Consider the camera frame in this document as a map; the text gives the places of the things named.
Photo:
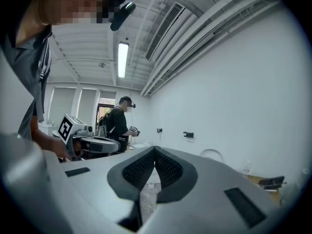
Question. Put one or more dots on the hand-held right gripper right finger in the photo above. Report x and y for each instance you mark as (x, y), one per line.
(207, 203)

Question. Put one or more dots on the black metal holder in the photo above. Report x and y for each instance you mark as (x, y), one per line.
(271, 181)

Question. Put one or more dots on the person's head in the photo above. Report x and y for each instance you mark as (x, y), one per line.
(48, 6)

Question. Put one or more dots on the grey roller blind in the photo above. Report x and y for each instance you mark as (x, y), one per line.
(62, 106)
(88, 106)
(107, 94)

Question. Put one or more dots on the small black wall bracket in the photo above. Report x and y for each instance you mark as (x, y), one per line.
(159, 130)

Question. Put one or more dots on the white ceiling ducts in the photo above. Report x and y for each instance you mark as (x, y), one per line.
(207, 30)

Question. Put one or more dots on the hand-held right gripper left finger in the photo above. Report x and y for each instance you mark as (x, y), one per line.
(97, 191)

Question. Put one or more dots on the black head-worn camera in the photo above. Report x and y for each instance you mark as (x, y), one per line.
(122, 16)

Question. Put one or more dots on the white ceiling air vent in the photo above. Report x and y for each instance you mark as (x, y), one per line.
(165, 30)

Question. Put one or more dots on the ceiling smoke detector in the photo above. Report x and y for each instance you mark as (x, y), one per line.
(102, 64)

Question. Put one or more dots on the window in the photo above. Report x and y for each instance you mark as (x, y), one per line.
(104, 111)

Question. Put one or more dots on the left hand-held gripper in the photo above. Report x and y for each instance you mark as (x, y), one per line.
(65, 130)

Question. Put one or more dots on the person's left forearm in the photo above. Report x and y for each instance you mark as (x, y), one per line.
(48, 142)

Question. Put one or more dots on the long ceiling light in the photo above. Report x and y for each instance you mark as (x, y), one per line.
(123, 60)

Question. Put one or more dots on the person in grey shirt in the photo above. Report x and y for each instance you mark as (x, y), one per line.
(29, 69)

